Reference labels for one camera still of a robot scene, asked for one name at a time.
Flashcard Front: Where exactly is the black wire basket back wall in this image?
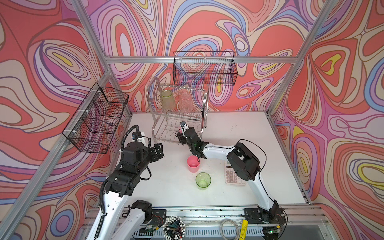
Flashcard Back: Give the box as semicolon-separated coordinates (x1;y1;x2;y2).
173;50;238;88

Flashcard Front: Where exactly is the clear pink cup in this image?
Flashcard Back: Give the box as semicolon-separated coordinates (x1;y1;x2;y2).
179;91;194;113

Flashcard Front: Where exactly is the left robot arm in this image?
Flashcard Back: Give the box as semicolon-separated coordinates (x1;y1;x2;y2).
87;125;164;240

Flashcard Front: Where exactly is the yellow marker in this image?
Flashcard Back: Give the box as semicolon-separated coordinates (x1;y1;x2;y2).
239;220;248;240

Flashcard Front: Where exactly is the black wire basket left wall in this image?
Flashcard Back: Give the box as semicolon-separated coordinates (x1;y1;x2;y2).
62;83;129;154

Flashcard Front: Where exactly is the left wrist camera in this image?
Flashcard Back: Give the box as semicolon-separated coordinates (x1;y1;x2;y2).
132;131;147;144

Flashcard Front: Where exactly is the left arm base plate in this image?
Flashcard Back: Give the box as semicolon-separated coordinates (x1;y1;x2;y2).
134;209;167;227

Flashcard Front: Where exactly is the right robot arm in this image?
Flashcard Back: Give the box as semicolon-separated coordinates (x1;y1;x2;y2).
175;127;287;223

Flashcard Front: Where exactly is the black wire basket wall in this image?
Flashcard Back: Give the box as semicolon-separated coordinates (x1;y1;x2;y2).
62;83;129;154
173;50;238;88

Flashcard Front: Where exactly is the pink calculator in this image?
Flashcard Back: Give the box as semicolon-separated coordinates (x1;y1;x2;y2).
225;162;246;186

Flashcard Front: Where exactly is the steel two-tier dish rack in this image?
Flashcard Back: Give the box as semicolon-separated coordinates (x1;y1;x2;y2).
146;78;209;144

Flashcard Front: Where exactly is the green translucent cup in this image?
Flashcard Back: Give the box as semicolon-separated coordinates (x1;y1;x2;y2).
195;172;212;189
161;90;176;111

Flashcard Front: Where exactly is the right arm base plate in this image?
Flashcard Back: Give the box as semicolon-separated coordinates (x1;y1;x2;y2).
241;208;287;226

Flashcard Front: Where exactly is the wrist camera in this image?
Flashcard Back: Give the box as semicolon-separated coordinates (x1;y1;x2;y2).
180;121;188;130
132;131;147;144

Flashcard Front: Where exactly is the bundle of coloured cables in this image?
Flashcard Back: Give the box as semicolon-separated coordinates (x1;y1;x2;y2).
162;215;187;240

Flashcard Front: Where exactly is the grey coiled cable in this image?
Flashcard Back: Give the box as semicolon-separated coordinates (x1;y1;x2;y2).
219;218;241;240

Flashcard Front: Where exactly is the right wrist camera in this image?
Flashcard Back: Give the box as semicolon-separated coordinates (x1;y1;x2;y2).
180;121;188;130

